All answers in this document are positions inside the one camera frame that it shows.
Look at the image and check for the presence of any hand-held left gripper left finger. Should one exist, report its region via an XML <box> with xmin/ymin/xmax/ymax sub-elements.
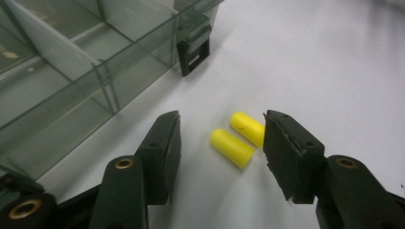
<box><xmin>135</xmin><ymin>110</ymin><xmax>182</xmax><ymax>206</ymax></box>

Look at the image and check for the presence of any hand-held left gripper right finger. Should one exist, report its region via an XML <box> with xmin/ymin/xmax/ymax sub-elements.
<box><xmin>262</xmin><ymin>109</ymin><xmax>327</xmax><ymax>205</ymax></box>

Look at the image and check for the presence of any yellow foam earplug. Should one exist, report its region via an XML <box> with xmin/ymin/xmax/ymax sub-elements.
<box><xmin>229</xmin><ymin>111</ymin><xmax>266</xmax><ymax>149</ymax></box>
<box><xmin>209</xmin><ymin>128</ymin><xmax>257</xmax><ymax>170</ymax></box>

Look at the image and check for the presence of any transparent grey compartment box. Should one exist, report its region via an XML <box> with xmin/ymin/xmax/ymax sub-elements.
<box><xmin>0</xmin><ymin>0</ymin><xmax>224</xmax><ymax>183</ymax></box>

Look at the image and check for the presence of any white table cover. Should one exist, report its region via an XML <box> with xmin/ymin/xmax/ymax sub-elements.
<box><xmin>36</xmin><ymin>0</ymin><xmax>405</xmax><ymax>229</ymax></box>

